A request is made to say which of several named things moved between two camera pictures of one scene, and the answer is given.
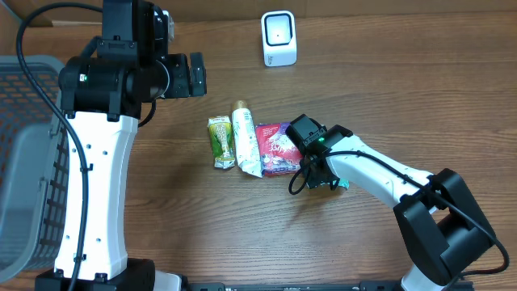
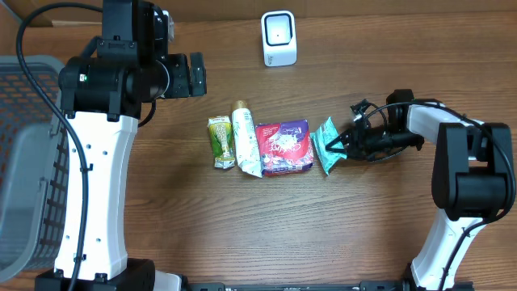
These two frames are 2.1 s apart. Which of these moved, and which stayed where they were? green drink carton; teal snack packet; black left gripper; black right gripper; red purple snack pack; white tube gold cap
Moved: black right gripper; teal snack packet
Stayed: green drink carton; red purple snack pack; black left gripper; white tube gold cap
